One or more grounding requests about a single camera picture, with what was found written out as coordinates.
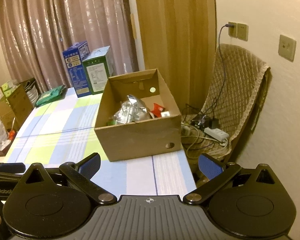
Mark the white long medicine box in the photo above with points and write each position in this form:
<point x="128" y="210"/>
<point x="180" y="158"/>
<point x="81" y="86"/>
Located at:
<point x="165" y="114"/>

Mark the green wet wipes pack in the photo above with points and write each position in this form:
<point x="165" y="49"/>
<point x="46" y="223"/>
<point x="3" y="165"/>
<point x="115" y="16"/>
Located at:
<point x="51" y="96"/>

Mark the checkered tablecloth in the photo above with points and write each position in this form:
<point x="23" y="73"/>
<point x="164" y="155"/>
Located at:
<point x="64" y="131"/>

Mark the brown cardboard carrier box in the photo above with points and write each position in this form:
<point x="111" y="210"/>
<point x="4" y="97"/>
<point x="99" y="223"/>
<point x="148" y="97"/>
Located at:
<point x="16" y="107"/>

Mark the white power strip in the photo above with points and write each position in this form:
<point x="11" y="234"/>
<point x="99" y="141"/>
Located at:
<point x="216" y="133"/>

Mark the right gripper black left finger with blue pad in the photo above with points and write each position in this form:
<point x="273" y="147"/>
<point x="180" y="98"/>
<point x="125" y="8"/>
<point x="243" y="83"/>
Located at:
<point x="78" y="176"/>

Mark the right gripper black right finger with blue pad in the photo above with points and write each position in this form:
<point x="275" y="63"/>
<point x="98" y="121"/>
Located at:
<point x="219" y="174"/>

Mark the silver foil pouch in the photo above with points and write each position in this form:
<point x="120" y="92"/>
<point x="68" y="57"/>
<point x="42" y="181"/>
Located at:
<point x="132" y="110"/>

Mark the dark green carton box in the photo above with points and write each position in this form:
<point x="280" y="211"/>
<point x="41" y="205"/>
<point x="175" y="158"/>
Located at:
<point x="98" y="67"/>

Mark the wall power socket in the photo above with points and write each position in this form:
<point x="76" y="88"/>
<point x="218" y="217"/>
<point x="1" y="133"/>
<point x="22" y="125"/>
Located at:
<point x="238" y="30"/>

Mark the blue milk carton box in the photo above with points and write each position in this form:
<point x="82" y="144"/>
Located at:
<point x="73" y="58"/>

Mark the red snack packet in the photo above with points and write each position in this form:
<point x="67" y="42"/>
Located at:
<point x="157" y="110"/>

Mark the beige wall switch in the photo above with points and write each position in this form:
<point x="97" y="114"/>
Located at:
<point x="287" y="47"/>

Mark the green tissue boxes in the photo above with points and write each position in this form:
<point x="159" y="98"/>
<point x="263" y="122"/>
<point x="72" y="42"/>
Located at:
<point x="8" y="88"/>

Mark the stacked white bowls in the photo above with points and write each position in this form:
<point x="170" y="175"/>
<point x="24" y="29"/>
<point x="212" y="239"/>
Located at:
<point x="32" y="91"/>

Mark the beige curtain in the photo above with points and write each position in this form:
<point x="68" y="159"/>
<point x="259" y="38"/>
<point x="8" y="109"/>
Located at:
<point x="35" y="33"/>

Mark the quilted covered chair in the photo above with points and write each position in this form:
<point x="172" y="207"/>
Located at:
<point x="236" y="94"/>

